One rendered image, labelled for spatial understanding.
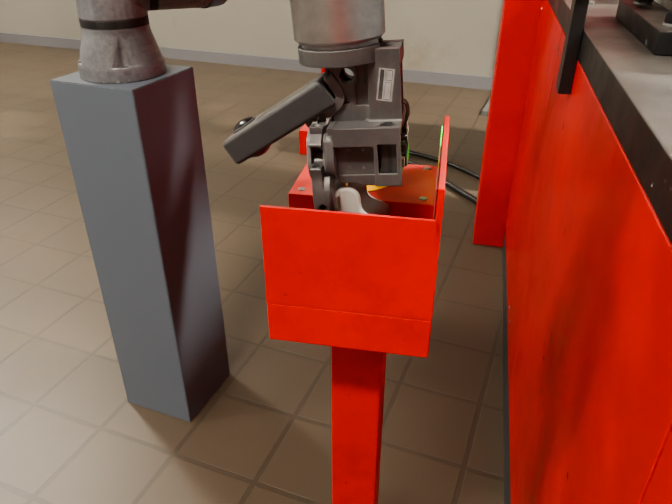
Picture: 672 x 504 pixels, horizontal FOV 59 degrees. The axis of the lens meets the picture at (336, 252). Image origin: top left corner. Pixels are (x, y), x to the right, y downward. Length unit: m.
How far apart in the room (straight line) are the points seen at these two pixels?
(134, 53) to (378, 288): 0.71
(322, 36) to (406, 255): 0.20
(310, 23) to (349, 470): 0.57
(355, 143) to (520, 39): 1.45
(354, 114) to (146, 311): 0.88
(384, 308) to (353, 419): 0.24
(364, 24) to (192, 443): 1.11
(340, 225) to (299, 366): 1.08
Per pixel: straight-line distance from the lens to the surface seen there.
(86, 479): 1.43
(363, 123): 0.51
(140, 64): 1.12
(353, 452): 0.80
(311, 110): 0.51
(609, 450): 0.59
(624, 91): 0.70
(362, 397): 0.73
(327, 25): 0.48
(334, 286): 0.55
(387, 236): 0.52
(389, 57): 0.49
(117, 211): 1.21
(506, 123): 1.98
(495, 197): 2.07
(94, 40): 1.14
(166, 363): 1.37
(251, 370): 1.57
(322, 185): 0.51
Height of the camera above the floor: 1.04
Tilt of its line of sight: 30 degrees down
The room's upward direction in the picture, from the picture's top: straight up
